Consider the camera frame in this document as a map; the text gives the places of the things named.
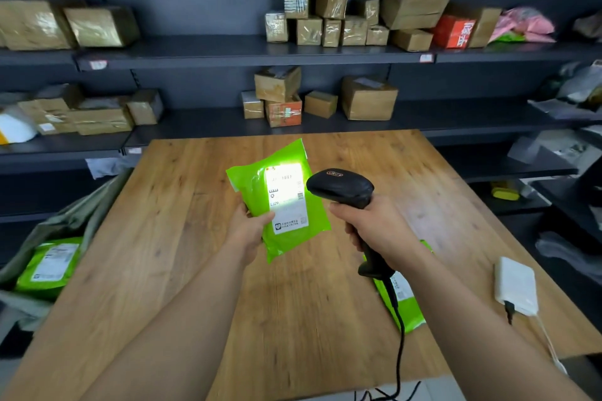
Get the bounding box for brown wrapped parcel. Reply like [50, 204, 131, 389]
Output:
[572, 10, 602, 40]

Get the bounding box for orange printed cardboard box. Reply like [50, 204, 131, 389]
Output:
[265, 94, 303, 128]

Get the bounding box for black handheld barcode scanner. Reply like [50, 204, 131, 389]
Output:
[306, 169, 397, 280]

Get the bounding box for person's left hand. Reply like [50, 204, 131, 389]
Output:
[225, 201, 276, 268]

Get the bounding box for flat taped cardboard box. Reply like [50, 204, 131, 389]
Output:
[70, 96, 135, 136]
[18, 84, 84, 136]

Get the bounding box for large glossy taped cardboard box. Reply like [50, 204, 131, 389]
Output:
[63, 5, 141, 48]
[0, 0, 75, 51]

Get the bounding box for white charging cable black plug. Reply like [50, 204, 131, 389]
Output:
[504, 300, 569, 375]

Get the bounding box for small plain cardboard box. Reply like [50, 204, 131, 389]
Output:
[304, 91, 339, 119]

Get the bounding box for grey-green woven sack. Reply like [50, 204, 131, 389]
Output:
[0, 169, 135, 333]

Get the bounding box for black scanner cable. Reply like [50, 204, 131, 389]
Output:
[356, 278, 422, 401]

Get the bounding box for small dark-topped cardboard box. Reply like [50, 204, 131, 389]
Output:
[126, 89, 165, 126]

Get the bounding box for red printed carton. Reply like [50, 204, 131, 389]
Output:
[432, 14, 477, 50]

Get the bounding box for person's right forearm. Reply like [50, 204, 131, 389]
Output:
[389, 246, 594, 401]

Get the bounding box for cluster of small taped boxes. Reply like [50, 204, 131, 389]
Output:
[265, 0, 390, 48]

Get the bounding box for white plastic mailer bag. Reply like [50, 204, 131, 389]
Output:
[0, 105, 39, 146]

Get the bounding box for flat plain cardboard box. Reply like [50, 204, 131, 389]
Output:
[392, 29, 434, 53]

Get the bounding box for tilted cardboard box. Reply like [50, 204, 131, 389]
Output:
[254, 66, 303, 103]

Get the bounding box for pink plastic mailer bag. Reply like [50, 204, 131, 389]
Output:
[488, 6, 557, 44]

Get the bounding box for pale crumpled plastic bag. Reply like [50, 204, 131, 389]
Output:
[85, 155, 140, 180]

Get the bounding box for small white-topped cardboard box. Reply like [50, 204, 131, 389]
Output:
[241, 90, 265, 120]

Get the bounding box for green mailer package white label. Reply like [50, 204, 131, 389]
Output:
[13, 237, 85, 301]
[226, 138, 331, 264]
[362, 239, 434, 335]

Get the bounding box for grey plastic mailer bags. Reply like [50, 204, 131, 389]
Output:
[528, 60, 602, 121]

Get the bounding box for white power bank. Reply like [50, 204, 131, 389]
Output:
[493, 256, 540, 317]

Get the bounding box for medium labelled cardboard box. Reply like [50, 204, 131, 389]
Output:
[341, 76, 399, 122]

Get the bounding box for tall brown cardboard box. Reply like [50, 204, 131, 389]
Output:
[467, 6, 503, 49]

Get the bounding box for white printed flat parcels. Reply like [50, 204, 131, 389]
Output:
[507, 129, 602, 174]

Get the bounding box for large cardboard box yellow tape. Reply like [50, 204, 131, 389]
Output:
[381, 0, 451, 31]

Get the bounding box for yellow small object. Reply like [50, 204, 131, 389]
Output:
[490, 181, 522, 202]

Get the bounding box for person's right hand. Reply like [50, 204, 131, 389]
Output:
[329, 194, 420, 275]

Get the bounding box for person's left forearm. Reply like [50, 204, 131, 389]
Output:
[79, 244, 256, 401]

